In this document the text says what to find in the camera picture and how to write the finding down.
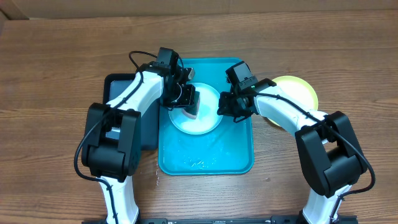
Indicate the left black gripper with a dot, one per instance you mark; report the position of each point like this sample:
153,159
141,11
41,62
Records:
188,101

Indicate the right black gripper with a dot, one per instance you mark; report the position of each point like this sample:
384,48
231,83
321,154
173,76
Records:
226,106

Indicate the green sponge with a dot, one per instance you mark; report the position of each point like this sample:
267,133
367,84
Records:
192,110

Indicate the light blue plate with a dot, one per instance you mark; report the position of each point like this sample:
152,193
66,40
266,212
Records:
207,117

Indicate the yellow plate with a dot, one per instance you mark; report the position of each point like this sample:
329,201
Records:
299,89

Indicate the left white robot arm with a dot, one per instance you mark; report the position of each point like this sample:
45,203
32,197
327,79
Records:
117,131

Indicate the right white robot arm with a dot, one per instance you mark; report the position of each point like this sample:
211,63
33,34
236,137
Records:
330,156

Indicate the teal plastic tray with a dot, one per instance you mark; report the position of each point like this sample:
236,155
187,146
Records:
227,149

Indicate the black water tray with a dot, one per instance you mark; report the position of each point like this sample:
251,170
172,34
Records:
114,85

